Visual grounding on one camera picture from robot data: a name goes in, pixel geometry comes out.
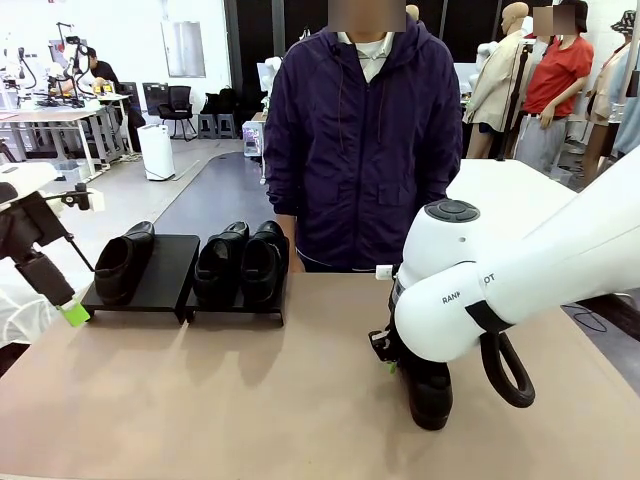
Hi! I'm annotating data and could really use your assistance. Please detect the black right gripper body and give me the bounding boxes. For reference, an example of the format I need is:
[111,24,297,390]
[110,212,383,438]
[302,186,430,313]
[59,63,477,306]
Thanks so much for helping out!
[368,322,401,354]

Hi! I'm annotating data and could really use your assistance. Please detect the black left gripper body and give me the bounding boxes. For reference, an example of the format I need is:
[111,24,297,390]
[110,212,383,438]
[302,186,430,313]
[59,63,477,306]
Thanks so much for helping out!
[0,192,69,261]

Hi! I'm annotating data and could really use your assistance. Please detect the black leather strap shoe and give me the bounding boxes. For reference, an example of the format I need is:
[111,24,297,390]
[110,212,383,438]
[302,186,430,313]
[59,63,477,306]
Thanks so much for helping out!
[241,220,290,307]
[192,220,250,306]
[93,220,156,306]
[397,349,455,431]

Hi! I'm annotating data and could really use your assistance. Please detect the person's right forearm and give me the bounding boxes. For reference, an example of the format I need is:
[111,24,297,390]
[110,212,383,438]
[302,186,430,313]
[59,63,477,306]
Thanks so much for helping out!
[263,154,301,251]

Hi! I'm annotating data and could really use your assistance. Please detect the person's left forearm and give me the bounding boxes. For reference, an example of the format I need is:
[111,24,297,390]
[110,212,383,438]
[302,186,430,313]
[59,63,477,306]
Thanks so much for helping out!
[424,149,464,206]

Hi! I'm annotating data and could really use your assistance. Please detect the black shoe stand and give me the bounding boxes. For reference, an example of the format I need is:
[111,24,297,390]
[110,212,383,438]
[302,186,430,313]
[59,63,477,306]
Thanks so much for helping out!
[183,233,291,327]
[79,233,201,325]

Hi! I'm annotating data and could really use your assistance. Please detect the clear storage box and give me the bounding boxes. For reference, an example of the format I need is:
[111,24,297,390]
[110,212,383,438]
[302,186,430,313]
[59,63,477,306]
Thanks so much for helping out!
[52,159,87,185]

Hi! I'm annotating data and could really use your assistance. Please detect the long background workbench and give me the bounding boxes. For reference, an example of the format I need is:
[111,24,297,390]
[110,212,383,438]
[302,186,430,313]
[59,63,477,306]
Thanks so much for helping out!
[0,108,101,184]

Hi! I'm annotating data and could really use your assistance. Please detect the white air purifier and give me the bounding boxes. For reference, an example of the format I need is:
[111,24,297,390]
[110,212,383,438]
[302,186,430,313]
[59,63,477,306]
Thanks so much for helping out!
[136,124,176,182]

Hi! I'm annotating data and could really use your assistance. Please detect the seated person in black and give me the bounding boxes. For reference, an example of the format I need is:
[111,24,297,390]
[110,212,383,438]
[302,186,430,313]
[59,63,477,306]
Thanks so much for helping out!
[85,48,122,96]

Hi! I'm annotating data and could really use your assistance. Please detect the black background robot rig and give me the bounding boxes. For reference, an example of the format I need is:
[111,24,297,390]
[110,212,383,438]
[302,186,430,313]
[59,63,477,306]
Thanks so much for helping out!
[47,21,97,109]

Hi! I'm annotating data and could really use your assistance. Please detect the black monitor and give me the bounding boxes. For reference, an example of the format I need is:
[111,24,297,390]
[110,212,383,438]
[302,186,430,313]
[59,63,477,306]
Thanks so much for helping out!
[142,82,170,114]

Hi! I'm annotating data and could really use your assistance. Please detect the white table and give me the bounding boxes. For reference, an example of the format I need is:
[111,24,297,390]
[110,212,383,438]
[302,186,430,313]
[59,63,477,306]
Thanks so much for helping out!
[447,158,584,204]

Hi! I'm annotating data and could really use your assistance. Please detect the black office chair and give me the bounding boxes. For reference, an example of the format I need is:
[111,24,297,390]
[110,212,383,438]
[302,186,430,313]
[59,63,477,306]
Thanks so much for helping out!
[157,85,198,142]

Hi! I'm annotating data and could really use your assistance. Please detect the person in purple jacket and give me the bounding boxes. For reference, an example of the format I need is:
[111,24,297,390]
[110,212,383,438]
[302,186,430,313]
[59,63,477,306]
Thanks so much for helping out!
[263,14,464,274]

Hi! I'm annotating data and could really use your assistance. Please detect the black backpack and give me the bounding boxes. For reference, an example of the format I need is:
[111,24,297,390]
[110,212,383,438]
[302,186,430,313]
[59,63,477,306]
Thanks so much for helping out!
[199,85,242,116]

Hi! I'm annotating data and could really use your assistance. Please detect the computer case with lights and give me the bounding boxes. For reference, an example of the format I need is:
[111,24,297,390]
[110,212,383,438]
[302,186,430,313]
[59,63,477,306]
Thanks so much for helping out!
[241,119,269,159]

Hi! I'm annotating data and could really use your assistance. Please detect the mannequin in beige coat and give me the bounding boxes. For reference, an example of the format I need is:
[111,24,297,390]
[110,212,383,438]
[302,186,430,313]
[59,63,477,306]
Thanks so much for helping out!
[462,2,532,160]

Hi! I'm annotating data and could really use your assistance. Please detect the white humanoid background robot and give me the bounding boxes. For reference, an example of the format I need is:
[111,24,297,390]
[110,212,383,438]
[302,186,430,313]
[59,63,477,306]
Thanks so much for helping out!
[256,55,284,109]

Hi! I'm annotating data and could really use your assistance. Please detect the mannequin with bucket hat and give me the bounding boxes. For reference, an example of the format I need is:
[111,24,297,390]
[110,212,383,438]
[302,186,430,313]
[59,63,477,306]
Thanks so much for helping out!
[582,8,640,186]

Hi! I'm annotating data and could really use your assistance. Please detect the light blue garment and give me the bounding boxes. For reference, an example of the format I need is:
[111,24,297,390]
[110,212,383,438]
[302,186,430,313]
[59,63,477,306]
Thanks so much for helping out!
[612,47,640,156]

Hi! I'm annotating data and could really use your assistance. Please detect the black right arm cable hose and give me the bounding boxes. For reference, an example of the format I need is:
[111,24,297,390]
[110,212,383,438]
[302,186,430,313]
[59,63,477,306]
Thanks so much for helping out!
[464,292,640,409]

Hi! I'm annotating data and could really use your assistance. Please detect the black floor cable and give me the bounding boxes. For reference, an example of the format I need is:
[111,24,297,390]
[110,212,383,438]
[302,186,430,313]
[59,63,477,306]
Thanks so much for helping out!
[572,304,609,334]

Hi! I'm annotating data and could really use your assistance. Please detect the grey wall panel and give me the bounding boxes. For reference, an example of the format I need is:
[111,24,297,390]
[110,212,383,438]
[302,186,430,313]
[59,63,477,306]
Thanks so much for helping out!
[160,20,207,79]

